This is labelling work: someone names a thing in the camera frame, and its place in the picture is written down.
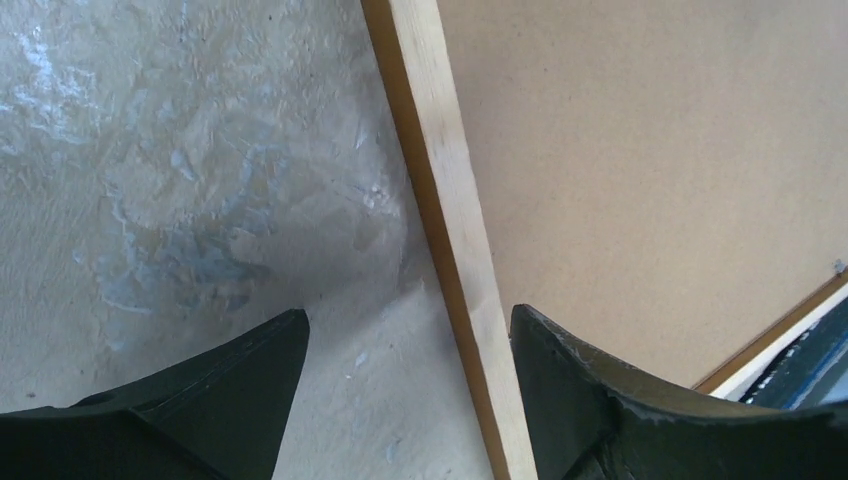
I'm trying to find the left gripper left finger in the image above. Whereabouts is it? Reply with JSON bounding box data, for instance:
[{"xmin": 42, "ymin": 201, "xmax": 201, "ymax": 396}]
[{"xmin": 1, "ymin": 309, "xmax": 310, "ymax": 479}]

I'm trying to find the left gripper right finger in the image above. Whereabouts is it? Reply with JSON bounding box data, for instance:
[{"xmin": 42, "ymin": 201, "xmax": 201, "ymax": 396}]
[{"xmin": 510, "ymin": 305, "xmax": 847, "ymax": 479}]

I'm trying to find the wooden picture frame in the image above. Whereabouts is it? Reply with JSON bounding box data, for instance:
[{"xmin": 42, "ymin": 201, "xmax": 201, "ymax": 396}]
[{"xmin": 363, "ymin": 1, "xmax": 847, "ymax": 479}]

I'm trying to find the brown cardboard backing board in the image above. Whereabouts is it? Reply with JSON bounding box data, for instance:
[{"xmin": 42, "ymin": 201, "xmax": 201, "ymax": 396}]
[{"xmin": 439, "ymin": 1, "xmax": 847, "ymax": 387}]

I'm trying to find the dark blue network switch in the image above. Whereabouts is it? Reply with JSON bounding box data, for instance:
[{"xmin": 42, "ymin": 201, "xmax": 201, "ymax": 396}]
[{"xmin": 738, "ymin": 319, "xmax": 847, "ymax": 410}]

